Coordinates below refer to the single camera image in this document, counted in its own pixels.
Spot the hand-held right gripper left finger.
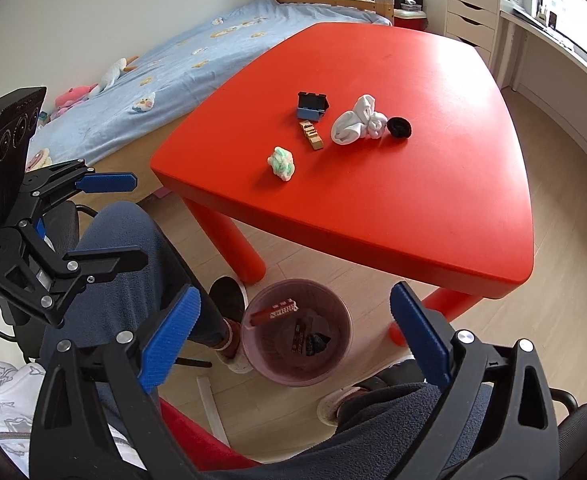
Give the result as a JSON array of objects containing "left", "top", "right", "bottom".
[{"left": 30, "top": 286, "right": 202, "bottom": 480}]

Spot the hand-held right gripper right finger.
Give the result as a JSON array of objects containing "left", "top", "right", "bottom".
[{"left": 389, "top": 281, "right": 560, "bottom": 480}]

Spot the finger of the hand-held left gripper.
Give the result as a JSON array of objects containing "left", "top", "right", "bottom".
[
  {"left": 0, "top": 224, "right": 150, "bottom": 329},
  {"left": 16, "top": 158, "right": 138, "bottom": 231}
]

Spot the pink plastic waste bin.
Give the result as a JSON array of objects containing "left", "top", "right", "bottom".
[{"left": 241, "top": 278, "right": 353, "bottom": 387}]

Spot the green and white paper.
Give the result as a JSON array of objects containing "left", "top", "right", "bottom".
[{"left": 267, "top": 146, "right": 295, "bottom": 182}]

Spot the small wooden block toy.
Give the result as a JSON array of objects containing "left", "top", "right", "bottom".
[{"left": 298, "top": 120, "right": 325, "bottom": 151}]

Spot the black round lid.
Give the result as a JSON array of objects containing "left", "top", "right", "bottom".
[{"left": 387, "top": 116, "right": 413, "bottom": 139}]

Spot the black and blue small box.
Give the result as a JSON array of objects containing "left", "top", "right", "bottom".
[{"left": 296, "top": 91, "right": 330, "bottom": 122}]

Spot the white cloth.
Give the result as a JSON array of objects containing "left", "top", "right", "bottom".
[{"left": 331, "top": 94, "right": 389, "bottom": 147}]

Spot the person's left leg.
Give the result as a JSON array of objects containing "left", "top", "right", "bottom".
[{"left": 38, "top": 200, "right": 234, "bottom": 361}]

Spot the person's leg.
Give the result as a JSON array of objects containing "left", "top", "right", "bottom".
[
  {"left": 214, "top": 382, "right": 494, "bottom": 480},
  {"left": 38, "top": 200, "right": 234, "bottom": 361}
]

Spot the pink and white plush toy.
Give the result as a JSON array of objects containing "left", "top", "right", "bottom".
[{"left": 26, "top": 147, "right": 52, "bottom": 171}]

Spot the person's left shoe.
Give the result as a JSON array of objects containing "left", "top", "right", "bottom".
[{"left": 208, "top": 276, "right": 254, "bottom": 375}]

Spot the person's shoe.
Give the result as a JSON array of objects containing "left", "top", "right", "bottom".
[
  {"left": 317, "top": 375, "right": 389, "bottom": 428},
  {"left": 208, "top": 276, "right": 254, "bottom": 375}
]

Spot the white stick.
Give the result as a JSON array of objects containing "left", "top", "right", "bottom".
[{"left": 196, "top": 375, "right": 230, "bottom": 448}]

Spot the person's right leg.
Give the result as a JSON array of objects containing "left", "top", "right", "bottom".
[{"left": 214, "top": 382, "right": 494, "bottom": 480}]

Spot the person's right shoe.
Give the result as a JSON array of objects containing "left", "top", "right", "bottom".
[{"left": 317, "top": 375, "right": 389, "bottom": 428}]

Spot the red plastic stool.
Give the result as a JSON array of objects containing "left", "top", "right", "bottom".
[{"left": 161, "top": 397, "right": 260, "bottom": 472}]

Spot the white duck plush toy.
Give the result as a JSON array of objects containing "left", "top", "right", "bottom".
[{"left": 98, "top": 56, "right": 139, "bottom": 92}]

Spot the black snack packet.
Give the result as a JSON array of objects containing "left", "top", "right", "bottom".
[{"left": 293, "top": 320, "right": 331, "bottom": 357}]

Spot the red-brown snack wrapper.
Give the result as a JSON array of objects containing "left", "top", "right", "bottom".
[{"left": 251, "top": 300, "right": 301, "bottom": 326}]

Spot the red plastic table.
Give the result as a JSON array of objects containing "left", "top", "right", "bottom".
[{"left": 150, "top": 22, "right": 534, "bottom": 348}]

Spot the black office chair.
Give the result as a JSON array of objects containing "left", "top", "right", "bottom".
[{"left": 0, "top": 202, "right": 587, "bottom": 480}]

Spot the red storage box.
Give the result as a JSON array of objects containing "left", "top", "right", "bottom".
[{"left": 393, "top": 7, "right": 429, "bottom": 31}]

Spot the white drawer unit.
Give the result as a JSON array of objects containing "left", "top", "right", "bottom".
[{"left": 446, "top": 0, "right": 502, "bottom": 67}]

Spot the black framed window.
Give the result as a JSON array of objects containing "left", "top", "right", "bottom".
[{"left": 431, "top": 0, "right": 587, "bottom": 76}]

